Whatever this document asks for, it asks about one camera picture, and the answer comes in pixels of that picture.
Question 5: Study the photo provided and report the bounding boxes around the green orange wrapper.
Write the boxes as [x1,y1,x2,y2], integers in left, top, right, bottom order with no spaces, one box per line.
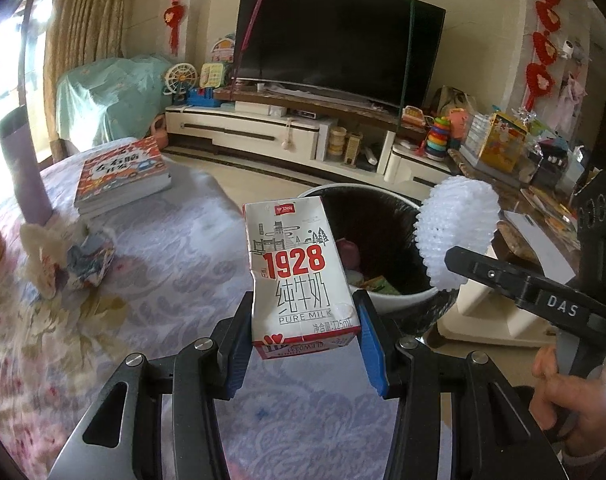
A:
[358,275,401,296]

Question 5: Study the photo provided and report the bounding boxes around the red cartoon cover book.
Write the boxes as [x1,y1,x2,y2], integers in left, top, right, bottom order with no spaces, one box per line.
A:
[74,141,173,217]

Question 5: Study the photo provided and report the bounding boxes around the green stick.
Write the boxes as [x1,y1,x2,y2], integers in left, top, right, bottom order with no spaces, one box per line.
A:
[397,0,416,126]

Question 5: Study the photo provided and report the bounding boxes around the blue toy cash register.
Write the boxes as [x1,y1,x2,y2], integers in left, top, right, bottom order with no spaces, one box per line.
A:
[185,87,219,109]

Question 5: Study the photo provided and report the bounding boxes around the white foam fruit net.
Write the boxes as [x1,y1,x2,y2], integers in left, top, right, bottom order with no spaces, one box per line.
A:
[414,176,499,291]

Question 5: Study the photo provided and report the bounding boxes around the red heart wall hangings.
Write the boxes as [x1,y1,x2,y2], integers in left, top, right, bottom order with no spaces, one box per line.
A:
[526,0,559,111]

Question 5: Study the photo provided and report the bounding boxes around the round colourful toy board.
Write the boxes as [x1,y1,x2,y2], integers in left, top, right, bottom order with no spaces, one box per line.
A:
[210,32,238,63]

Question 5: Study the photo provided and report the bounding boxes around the window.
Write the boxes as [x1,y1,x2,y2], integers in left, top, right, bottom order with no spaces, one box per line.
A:
[0,0,51,111]

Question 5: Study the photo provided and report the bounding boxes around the teal cloth cover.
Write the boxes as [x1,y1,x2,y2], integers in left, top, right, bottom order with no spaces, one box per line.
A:
[55,55,176,148]

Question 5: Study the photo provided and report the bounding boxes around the stacked round tins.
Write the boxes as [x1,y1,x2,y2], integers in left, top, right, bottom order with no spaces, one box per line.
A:
[329,126,347,161]

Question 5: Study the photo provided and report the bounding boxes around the rainbow stacking ring toy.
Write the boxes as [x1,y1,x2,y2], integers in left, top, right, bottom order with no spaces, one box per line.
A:
[424,116,451,162]

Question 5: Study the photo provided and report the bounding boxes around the white paper sheet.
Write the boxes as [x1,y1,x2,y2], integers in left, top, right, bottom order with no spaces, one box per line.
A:
[503,210,576,286]

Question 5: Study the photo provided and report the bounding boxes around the white red milk carton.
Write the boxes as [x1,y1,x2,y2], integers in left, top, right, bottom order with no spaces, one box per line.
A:
[243,196,363,361]

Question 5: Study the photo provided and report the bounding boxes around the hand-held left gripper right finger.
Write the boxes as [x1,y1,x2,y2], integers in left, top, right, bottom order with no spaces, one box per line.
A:
[352,290,559,480]

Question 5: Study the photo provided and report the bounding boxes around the white round bin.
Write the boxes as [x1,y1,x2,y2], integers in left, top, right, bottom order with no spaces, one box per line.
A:
[297,183,451,321]

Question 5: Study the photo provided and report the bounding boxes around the marble top side table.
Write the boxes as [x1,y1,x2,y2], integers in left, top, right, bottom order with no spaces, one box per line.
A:
[433,150,606,351]

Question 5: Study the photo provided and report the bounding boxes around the blue patterned crumpled wrapper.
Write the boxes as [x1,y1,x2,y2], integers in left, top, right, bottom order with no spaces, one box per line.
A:
[65,232,116,291]

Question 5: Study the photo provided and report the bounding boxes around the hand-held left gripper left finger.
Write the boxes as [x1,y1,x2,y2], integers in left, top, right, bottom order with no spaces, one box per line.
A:
[48,290,256,480]

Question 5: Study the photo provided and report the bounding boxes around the white ferris wheel toy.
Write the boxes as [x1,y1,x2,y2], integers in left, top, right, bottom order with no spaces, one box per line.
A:
[163,62,200,106]

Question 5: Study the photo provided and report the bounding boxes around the person's right hand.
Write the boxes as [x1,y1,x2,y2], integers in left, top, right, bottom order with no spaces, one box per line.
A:
[528,345,606,457]

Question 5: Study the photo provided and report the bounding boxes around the tall purple box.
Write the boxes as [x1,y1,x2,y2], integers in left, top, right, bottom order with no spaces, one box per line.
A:
[0,106,54,226]

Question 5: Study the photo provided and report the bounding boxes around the white television cabinet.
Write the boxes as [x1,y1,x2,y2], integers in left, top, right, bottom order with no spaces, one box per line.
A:
[164,87,459,191]

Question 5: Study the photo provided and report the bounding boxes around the yellow green toy phone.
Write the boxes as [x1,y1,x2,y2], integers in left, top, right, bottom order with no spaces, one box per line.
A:
[199,62,226,90]

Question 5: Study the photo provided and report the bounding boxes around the red hanging knot ornaments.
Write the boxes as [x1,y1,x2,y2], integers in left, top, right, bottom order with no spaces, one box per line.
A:
[164,0,195,57]

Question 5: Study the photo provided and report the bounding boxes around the person's right forearm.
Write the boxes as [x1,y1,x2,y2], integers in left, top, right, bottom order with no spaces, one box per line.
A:
[563,435,606,471]

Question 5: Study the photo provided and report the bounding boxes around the cream crumpled wrapper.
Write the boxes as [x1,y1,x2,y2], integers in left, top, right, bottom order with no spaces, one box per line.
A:
[20,220,88,301]

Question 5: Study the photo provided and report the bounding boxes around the pink stick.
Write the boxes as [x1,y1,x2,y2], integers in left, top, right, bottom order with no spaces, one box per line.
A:
[229,0,269,101]

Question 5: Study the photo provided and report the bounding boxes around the yellow gift box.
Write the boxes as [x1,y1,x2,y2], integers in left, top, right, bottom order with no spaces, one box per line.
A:
[478,112,529,173]

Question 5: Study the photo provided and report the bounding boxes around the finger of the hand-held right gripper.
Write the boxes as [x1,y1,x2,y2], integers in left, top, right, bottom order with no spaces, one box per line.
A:
[444,245,526,306]

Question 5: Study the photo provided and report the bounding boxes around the beige curtain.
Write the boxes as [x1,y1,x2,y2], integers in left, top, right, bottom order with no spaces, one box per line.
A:
[42,0,131,161]

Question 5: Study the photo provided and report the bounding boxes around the black television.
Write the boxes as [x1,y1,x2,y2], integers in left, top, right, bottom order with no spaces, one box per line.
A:
[231,0,446,111]

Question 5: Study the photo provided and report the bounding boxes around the white trash bin black liner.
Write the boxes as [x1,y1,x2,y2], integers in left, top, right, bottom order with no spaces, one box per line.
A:
[303,187,459,341]

